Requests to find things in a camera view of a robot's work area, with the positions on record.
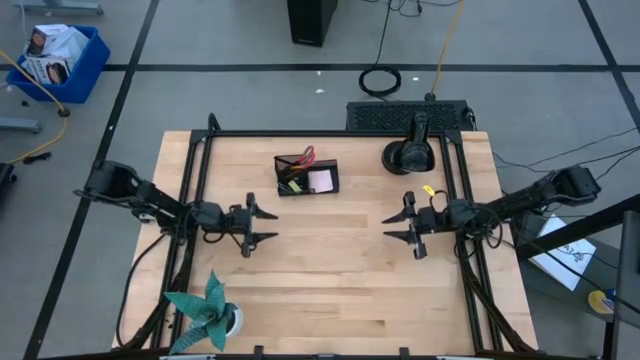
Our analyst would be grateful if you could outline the black aluminium frame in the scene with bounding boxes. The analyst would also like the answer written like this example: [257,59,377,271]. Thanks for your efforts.
[113,112,541,360]

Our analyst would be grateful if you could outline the yellow floor cable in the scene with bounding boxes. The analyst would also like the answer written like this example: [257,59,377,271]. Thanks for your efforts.
[0,48,71,166]
[430,0,467,97]

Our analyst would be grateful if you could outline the black floor object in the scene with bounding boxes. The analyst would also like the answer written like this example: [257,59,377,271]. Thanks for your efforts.
[0,162,19,201]

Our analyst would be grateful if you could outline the blue plastic bin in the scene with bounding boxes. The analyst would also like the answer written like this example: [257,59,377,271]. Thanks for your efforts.
[5,24,112,105]

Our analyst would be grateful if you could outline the yellow round object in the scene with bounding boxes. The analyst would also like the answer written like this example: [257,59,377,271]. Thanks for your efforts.
[583,287,616,316]

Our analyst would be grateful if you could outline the red grey scissors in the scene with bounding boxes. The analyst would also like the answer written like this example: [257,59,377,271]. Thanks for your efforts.
[293,144,317,170]

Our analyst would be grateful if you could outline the black computer tower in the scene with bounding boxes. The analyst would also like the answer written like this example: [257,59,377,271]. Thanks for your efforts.
[286,0,339,48]

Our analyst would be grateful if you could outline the coiled black cable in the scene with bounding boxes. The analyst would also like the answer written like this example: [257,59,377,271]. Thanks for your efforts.
[357,0,404,99]

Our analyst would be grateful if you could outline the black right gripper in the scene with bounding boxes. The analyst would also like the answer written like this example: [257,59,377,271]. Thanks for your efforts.
[380,191,451,261]

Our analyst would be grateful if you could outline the pink sticky note pad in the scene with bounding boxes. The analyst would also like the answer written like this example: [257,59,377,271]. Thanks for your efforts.
[307,169,335,194]

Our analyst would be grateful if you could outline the white plant pot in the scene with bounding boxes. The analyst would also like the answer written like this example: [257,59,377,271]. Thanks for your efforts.
[224,302,246,339]

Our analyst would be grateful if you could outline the black diagonal support beam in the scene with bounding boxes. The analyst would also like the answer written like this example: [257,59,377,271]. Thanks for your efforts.
[514,193,640,262]

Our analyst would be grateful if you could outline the white paper sheet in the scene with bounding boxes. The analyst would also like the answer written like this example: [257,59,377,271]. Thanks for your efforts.
[528,214,599,292]

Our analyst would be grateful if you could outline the green leafy plant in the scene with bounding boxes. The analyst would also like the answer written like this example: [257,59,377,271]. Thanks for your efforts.
[163,269,240,355]

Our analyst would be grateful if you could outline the white printed carton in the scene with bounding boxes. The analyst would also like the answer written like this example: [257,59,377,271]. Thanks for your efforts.
[20,54,72,86]
[24,23,90,65]

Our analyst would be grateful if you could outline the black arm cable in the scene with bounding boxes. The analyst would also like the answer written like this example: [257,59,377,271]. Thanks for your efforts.
[115,232,169,349]

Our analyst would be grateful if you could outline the black mesh desk organizer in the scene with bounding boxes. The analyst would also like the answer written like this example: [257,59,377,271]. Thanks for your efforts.
[273,152,341,198]

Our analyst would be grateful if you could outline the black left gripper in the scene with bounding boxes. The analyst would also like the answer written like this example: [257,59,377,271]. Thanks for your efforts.
[219,192,280,260]

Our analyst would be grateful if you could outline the grey metal table foot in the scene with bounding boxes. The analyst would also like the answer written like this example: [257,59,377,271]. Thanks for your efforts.
[0,117,42,135]
[12,0,105,17]

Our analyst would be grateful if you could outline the grey vertical post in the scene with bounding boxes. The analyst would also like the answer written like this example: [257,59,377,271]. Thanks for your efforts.
[602,209,640,360]

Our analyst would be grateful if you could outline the black perforated metal case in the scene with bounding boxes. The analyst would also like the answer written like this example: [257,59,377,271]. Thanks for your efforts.
[345,99,476,133]

